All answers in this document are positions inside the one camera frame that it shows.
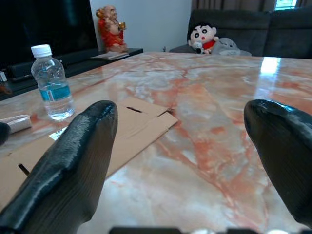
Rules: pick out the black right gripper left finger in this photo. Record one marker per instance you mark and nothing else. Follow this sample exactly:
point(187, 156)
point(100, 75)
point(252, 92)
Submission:
point(73, 158)

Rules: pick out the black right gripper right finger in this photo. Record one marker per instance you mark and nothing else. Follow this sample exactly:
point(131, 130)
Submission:
point(285, 151)

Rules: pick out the flat brown cardboard sheet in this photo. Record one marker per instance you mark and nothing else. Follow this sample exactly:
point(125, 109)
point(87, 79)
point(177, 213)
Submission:
point(139, 126)

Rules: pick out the clear water bottle blue label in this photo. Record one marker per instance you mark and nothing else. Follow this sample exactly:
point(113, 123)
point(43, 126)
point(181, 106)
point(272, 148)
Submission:
point(52, 87)

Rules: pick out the pink marble dining table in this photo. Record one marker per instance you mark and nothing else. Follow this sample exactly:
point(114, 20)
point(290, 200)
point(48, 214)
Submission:
point(207, 146)

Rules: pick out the low black TV console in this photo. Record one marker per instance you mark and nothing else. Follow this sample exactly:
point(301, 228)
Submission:
point(80, 66)

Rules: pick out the papers stack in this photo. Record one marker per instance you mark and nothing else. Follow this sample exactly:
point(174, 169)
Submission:
point(109, 56)

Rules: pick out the grey Totoro plush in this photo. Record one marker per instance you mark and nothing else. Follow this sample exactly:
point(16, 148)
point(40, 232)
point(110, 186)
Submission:
point(229, 47)

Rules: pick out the dark grey fabric sofa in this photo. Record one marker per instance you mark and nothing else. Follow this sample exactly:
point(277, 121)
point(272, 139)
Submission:
point(246, 25)

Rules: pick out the red laughing Buddha statue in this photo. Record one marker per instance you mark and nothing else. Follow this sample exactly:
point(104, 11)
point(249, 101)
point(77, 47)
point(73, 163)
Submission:
point(111, 31)

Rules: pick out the black flat screen TV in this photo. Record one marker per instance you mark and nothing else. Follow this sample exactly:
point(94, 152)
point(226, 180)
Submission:
point(48, 26)

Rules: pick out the black haired boy plush doll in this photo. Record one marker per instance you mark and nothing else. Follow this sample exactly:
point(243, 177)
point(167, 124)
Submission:
point(202, 36)

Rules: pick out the brown curtain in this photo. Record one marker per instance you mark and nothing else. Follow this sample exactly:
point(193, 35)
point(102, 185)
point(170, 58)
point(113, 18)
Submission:
point(231, 4)

